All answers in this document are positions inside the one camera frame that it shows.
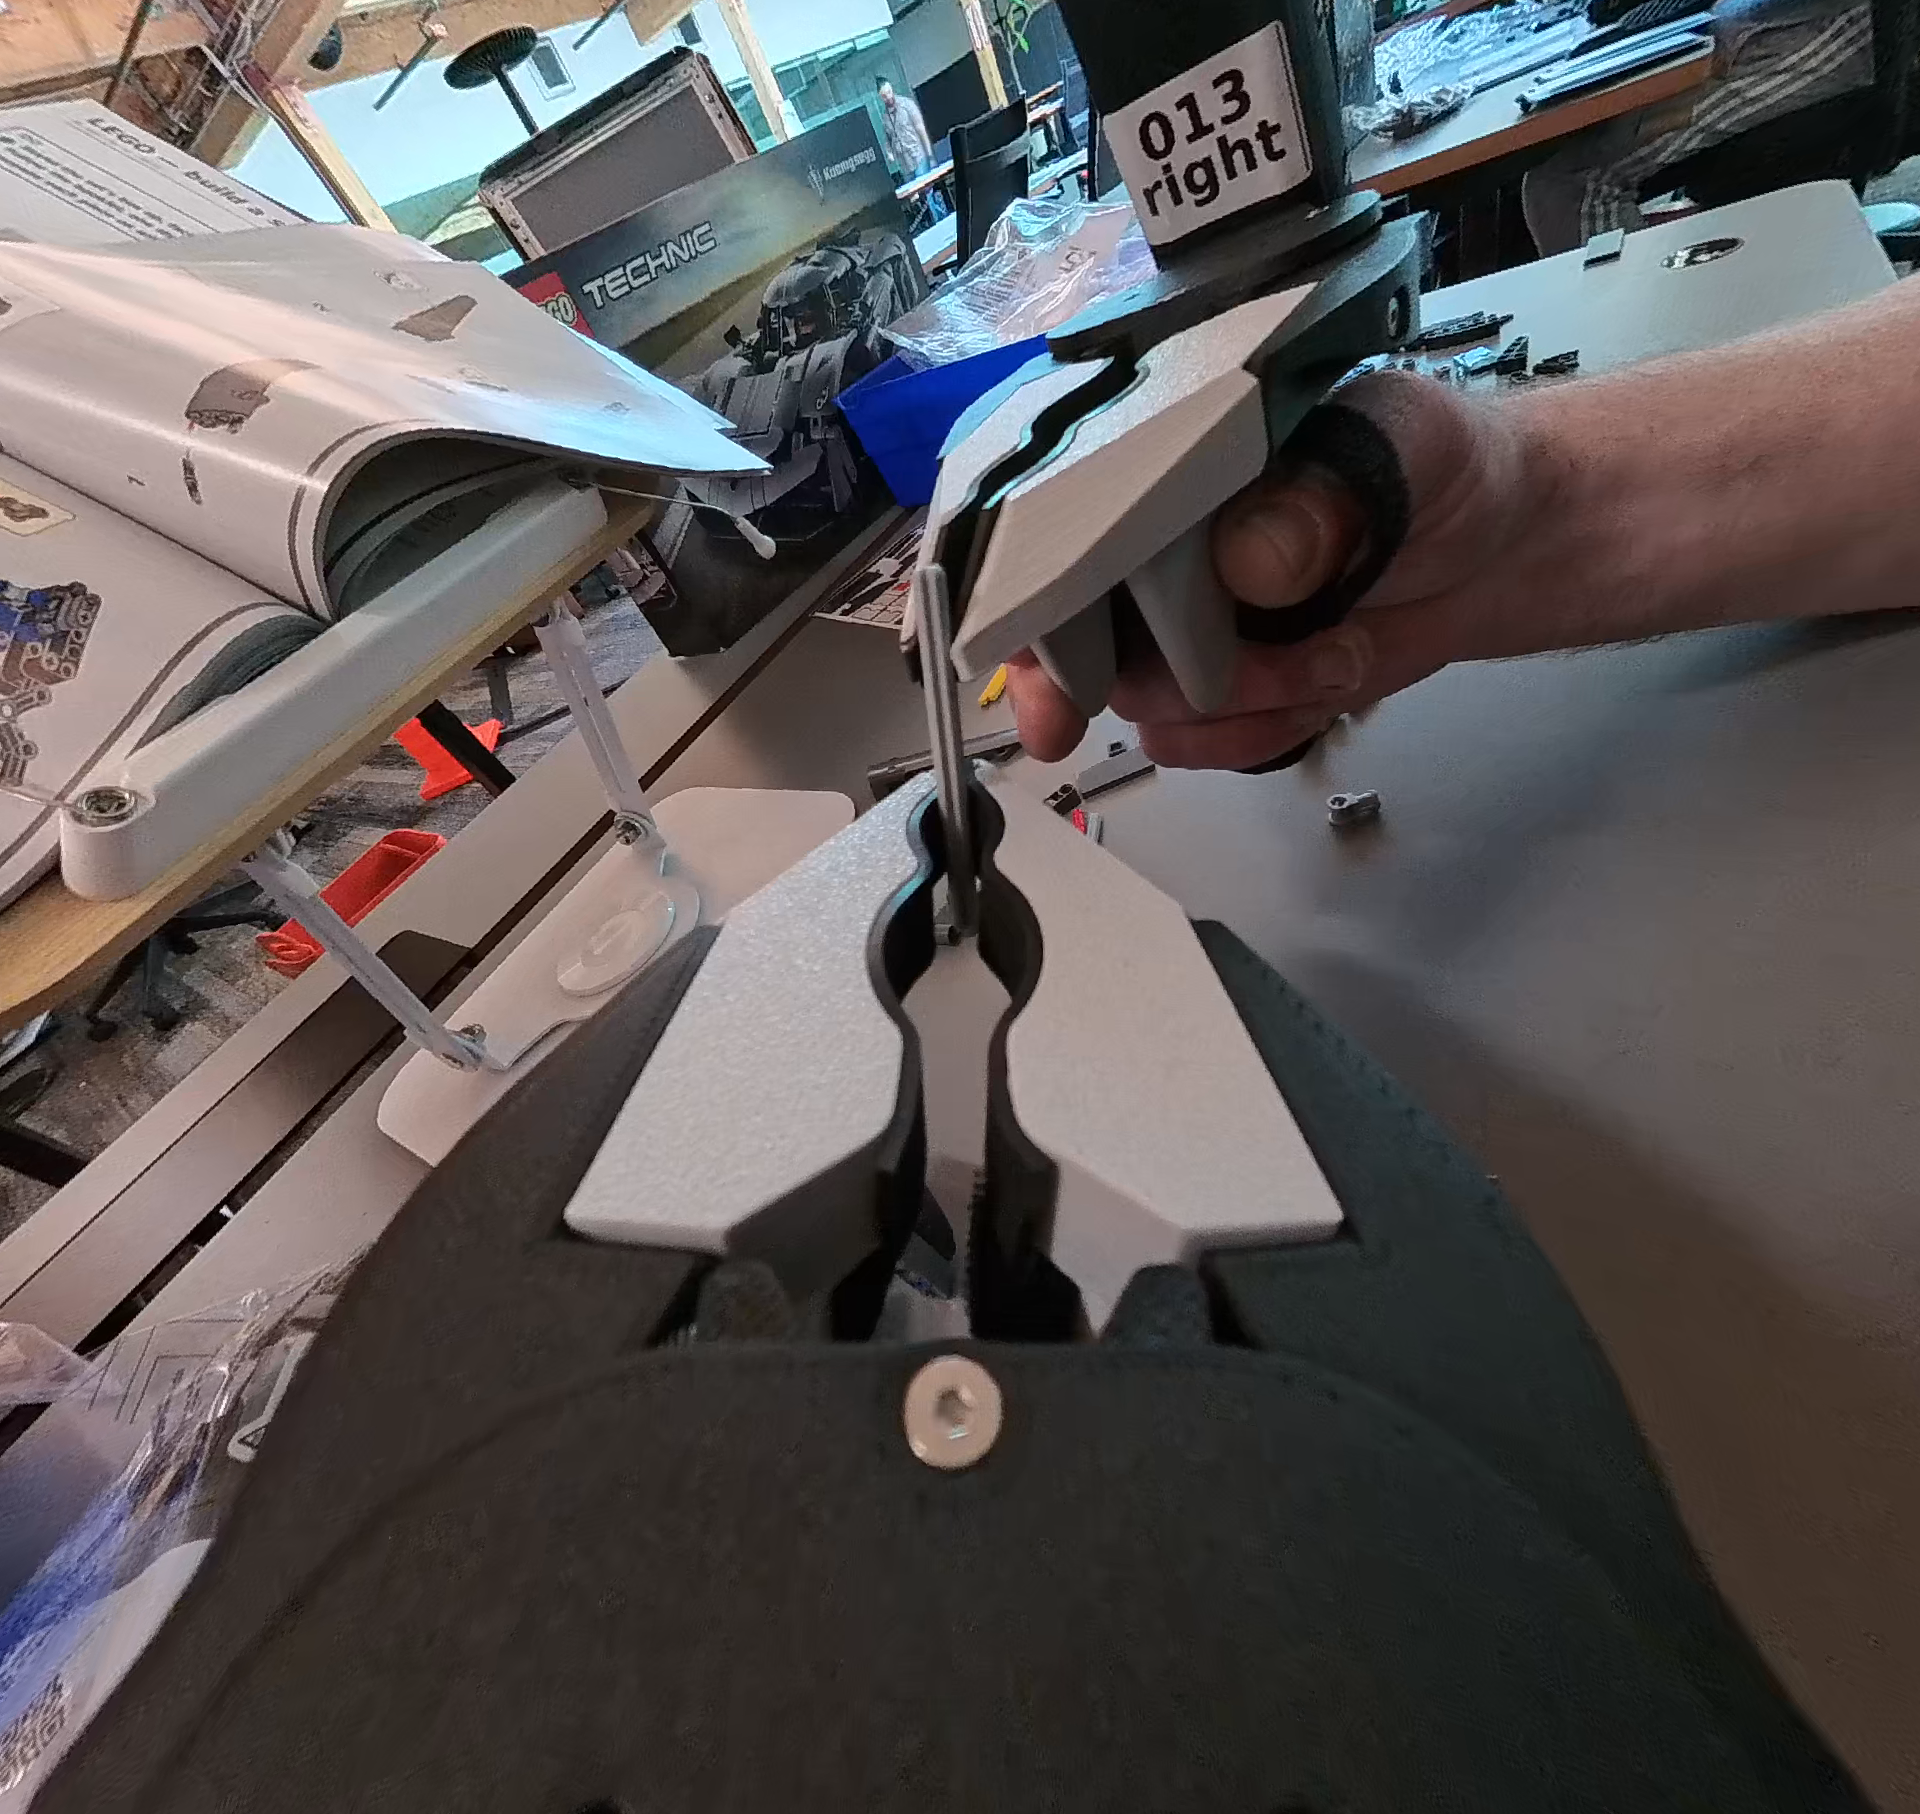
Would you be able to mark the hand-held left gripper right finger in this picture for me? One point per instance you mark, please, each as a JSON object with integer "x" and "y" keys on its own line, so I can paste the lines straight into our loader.
{"x": 1171, "y": 1079}

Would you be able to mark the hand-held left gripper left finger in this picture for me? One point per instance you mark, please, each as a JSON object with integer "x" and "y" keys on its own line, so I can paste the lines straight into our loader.
{"x": 737, "y": 1079}

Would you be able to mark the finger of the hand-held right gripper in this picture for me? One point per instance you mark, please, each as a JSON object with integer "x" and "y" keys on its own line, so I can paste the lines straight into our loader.
{"x": 1002, "y": 403}
{"x": 1111, "y": 526}

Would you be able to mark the light grey lego axle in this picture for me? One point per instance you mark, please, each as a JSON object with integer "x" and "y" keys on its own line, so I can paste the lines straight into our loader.
{"x": 946, "y": 763}

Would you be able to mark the person's right forearm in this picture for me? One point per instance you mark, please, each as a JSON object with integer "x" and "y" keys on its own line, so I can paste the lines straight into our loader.
{"x": 1725, "y": 479}

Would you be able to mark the lego sticker sheet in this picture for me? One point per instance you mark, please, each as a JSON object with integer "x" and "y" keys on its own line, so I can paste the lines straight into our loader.
{"x": 879, "y": 583}

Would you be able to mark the lego set box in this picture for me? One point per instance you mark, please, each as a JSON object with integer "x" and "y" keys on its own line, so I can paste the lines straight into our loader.
{"x": 719, "y": 271}

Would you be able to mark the grey lego connector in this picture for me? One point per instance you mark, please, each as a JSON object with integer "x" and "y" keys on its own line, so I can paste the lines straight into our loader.
{"x": 1354, "y": 807}

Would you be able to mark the clear bag with lego pieces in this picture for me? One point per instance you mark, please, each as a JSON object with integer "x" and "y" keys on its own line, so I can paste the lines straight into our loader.
{"x": 196, "y": 1366}

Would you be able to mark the lego instruction booklet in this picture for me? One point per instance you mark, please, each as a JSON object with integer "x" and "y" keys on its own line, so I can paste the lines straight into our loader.
{"x": 376, "y": 343}

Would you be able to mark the person's right hand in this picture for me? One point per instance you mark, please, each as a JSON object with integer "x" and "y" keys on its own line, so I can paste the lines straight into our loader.
{"x": 1291, "y": 563}

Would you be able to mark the blue plastic bin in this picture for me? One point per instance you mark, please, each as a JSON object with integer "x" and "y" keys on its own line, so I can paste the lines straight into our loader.
{"x": 902, "y": 418}

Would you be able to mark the clear plastic bag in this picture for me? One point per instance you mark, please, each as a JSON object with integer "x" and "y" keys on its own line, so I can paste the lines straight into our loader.
{"x": 1021, "y": 271}

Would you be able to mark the black office chair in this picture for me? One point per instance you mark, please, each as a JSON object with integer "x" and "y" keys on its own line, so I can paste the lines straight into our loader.
{"x": 992, "y": 173}

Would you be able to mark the orange plastic part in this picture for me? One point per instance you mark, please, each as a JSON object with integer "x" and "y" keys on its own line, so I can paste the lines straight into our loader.
{"x": 355, "y": 897}
{"x": 451, "y": 761}

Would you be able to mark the aluminium flight case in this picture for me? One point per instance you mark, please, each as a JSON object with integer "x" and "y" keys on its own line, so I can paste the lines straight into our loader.
{"x": 616, "y": 157}

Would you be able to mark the white book stand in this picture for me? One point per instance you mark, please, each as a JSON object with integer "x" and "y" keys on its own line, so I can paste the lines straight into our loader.
{"x": 376, "y": 659}

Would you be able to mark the black floor lamp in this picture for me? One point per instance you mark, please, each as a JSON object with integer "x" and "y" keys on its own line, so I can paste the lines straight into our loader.
{"x": 488, "y": 57}

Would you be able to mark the printed paper sheet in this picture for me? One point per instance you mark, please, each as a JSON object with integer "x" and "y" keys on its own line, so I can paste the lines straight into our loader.
{"x": 105, "y": 157}

